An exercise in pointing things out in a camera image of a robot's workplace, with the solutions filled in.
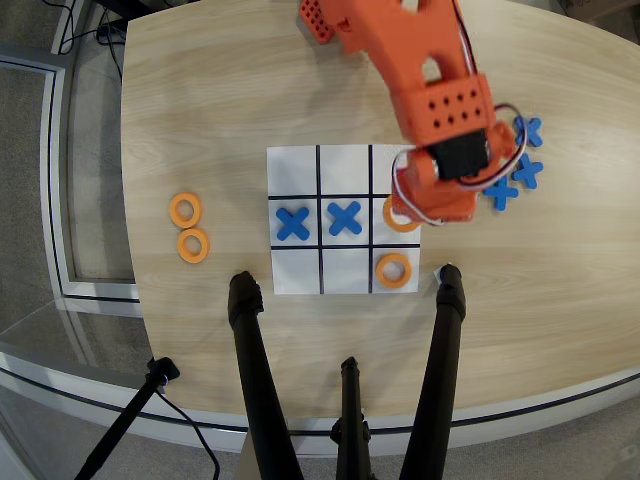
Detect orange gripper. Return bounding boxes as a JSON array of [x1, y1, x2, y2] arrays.
[[389, 121, 517, 227]]

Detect orange foam ring piece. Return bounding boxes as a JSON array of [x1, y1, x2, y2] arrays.
[[382, 193, 422, 235], [374, 252, 415, 291], [176, 227, 212, 265], [168, 191, 204, 229]]

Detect blue foam cross piece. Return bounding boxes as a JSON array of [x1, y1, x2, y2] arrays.
[[514, 116, 544, 149], [327, 200, 363, 238], [275, 206, 312, 242], [510, 152, 545, 191], [480, 174, 520, 212]]

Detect white tic-tac-toe grid sheet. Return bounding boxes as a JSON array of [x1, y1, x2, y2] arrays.
[[266, 144, 424, 296]]

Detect thick black tripod leg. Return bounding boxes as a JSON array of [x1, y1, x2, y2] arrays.
[[227, 270, 305, 480], [398, 263, 468, 480]]

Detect thin black tripod leg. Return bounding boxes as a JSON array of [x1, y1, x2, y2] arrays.
[[329, 355, 374, 480]]

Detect slim black stand pole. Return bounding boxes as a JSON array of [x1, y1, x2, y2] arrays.
[[73, 356, 182, 480]]

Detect black stand cable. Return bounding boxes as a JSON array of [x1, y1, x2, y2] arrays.
[[153, 388, 222, 480]]

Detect black floor cables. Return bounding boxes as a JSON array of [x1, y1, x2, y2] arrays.
[[48, 0, 126, 77]]

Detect white glass partition frame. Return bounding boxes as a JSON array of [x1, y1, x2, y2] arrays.
[[0, 42, 142, 306]]

